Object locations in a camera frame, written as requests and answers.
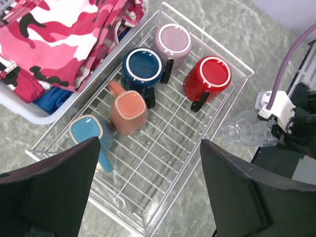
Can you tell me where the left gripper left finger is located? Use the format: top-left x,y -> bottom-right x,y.
0,137 -> 101,237

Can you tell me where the mauve purple mug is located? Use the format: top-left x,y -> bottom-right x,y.
153,23 -> 193,74

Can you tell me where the white wire dish rack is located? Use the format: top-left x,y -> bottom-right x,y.
26,1 -> 254,237

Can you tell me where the salmon pink mug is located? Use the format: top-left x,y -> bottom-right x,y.
108,80 -> 148,135

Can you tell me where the light blue mug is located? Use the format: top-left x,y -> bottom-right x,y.
69,114 -> 114,173

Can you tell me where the red mug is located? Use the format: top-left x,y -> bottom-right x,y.
183,56 -> 232,113

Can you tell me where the blue cloth in basket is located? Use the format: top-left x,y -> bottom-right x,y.
33,22 -> 132,115

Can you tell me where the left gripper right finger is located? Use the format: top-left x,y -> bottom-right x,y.
200,139 -> 316,237

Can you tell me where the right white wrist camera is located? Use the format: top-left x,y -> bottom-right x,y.
255,91 -> 296,131

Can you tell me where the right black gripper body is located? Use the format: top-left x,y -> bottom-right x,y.
272,82 -> 316,158

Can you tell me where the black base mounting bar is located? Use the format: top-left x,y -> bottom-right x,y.
251,146 -> 304,179

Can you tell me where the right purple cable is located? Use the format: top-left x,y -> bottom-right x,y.
266,22 -> 316,112

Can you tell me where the white plastic basket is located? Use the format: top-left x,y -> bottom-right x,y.
0,0 -> 149,125

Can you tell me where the pink camouflage cloth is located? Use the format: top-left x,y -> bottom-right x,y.
0,0 -> 146,103

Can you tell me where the clear glass cup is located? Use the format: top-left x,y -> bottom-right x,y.
219,111 -> 278,147

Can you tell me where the dark blue mug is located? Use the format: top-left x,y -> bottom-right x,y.
121,47 -> 174,109

